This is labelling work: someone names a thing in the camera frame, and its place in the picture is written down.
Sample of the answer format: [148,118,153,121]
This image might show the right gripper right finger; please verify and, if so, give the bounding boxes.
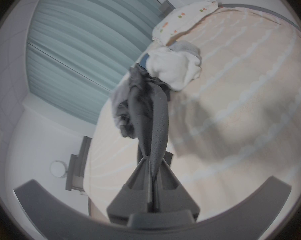
[155,152,200,219]

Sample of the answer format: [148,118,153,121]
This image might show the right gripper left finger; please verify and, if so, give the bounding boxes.
[107,156,153,221]

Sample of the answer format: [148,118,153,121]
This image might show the black T-shirt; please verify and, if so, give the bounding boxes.
[127,66,172,184]

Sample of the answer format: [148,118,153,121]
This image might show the bed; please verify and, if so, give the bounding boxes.
[84,0,301,224]

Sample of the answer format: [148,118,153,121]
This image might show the black chest of drawers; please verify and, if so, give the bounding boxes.
[77,135,92,164]

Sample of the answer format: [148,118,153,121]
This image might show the round white mirror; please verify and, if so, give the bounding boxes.
[50,160,67,178]

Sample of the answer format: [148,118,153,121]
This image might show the grey garment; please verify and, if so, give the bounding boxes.
[112,83,131,127]

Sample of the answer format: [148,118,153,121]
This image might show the white garment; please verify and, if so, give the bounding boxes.
[148,41,202,92]

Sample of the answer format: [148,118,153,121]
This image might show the blue-green curtain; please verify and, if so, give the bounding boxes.
[30,0,171,89]
[27,43,112,124]

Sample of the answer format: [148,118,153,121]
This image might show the dark blue garment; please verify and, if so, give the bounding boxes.
[138,54,151,71]

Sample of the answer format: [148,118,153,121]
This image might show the white printed pillow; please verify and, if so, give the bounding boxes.
[152,0,219,44]

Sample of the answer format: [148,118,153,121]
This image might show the grey bedside table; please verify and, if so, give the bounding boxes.
[160,1,177,17]

